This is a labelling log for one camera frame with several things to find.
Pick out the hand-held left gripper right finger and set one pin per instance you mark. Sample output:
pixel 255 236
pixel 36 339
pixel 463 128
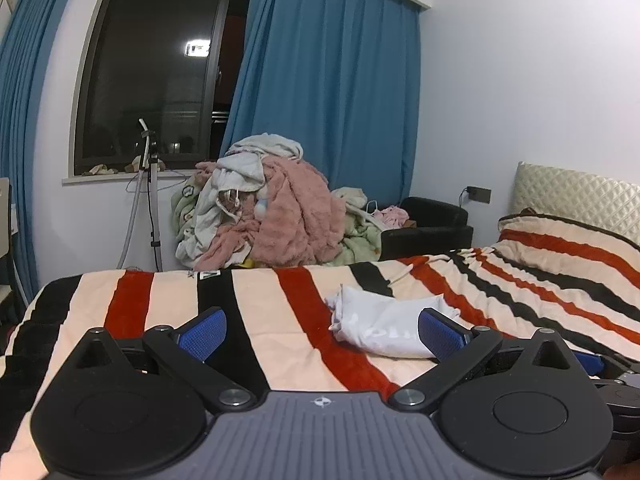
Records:
pixel 440 334

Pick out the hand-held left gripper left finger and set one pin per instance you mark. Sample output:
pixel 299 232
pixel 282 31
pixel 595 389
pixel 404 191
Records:
pixel 202 335

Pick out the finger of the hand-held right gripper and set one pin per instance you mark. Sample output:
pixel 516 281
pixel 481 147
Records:
pixel 590 362

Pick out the white shirt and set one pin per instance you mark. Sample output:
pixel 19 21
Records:
pixel 380 320

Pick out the pile of clothes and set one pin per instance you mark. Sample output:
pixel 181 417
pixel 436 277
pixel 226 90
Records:
pixel 295 220

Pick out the striped fleece blanket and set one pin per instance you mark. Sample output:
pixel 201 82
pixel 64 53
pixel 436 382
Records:
pixel 160 300

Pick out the black armchair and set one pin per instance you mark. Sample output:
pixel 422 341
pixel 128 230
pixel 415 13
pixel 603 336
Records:
pixel 430 225

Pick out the pale green blanket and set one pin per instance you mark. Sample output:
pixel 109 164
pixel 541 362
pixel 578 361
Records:
pixel 357 240

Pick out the small pink garment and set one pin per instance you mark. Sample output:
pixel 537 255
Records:
pixel 392 216

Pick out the green printed blanket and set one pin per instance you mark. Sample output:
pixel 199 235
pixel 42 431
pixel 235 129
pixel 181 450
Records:
pixel 185 202

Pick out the garment steamer stand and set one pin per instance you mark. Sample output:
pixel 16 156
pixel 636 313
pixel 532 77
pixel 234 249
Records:
pixel 154 200

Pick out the white hooded garment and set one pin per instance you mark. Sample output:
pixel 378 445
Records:
pixel 235 172

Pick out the quilted cream headboard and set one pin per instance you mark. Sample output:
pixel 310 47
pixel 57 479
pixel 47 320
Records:
pixel 575 195

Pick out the small beige cloth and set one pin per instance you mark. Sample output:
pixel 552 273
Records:
pixel 100 170
pixel 134 164

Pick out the cream cloth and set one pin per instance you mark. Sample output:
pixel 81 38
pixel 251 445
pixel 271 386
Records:
pixel 270 145

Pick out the dark window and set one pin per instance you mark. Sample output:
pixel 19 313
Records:
pixel 150 70

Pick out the blue curtain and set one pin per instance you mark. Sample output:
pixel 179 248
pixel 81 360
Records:
pixel 30 110
pixel 330 70

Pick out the black wall socket with plug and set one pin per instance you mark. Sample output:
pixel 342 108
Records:
pixel 477 194

